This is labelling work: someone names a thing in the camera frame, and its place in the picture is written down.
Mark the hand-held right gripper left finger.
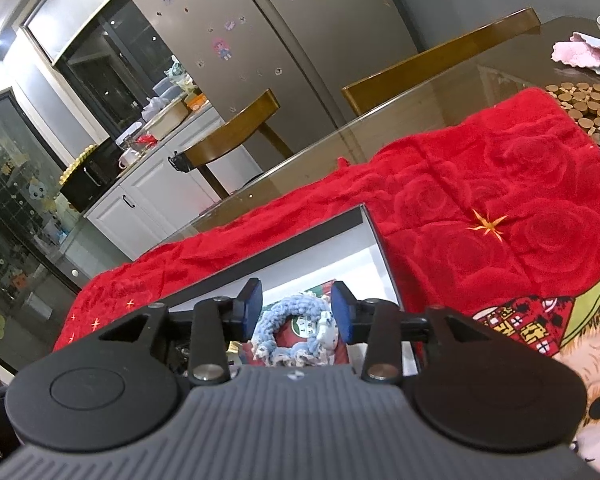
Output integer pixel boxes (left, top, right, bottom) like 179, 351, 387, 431
97, 277, 266, 387

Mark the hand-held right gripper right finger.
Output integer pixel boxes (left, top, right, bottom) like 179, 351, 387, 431
330, 280, 501, 385

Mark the blue crocheted scrunchie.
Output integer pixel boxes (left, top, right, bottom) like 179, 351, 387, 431
252, 296, 338, 368

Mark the black storage box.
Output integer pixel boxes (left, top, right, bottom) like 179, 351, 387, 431
152, 202, 406, 376

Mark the white kitchen cabinet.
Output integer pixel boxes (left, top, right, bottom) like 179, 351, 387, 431
85, 100, 261, 263

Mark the wooden chair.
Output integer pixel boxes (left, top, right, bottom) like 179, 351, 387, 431
169, 88, 293, 201
341, 7, 542, 117

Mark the red printed blanket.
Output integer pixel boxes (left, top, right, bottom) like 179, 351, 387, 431
52, 87, 600, 476

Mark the black microwave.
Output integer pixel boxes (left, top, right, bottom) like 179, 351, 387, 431
60, 142, 126, 213

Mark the beige tray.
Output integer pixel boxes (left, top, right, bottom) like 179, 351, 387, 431
142, 97, 191, 141

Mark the row of gold wrapped sweets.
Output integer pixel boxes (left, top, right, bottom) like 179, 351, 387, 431
59, 144, 98, 183

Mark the snack bag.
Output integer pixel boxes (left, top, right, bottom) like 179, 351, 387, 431
165, 55, 193, 93

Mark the glass display cabinet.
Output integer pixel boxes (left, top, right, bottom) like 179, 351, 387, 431
0, 87, 83, 376

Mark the silver refrigerator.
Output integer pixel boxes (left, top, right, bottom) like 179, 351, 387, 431
107, 0, 421, 171

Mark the wooden bead trivet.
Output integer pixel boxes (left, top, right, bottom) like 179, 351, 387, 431
545, 81, 600, 136

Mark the pink cloth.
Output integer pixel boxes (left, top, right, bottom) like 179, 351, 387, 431
551, 32, 600, 68

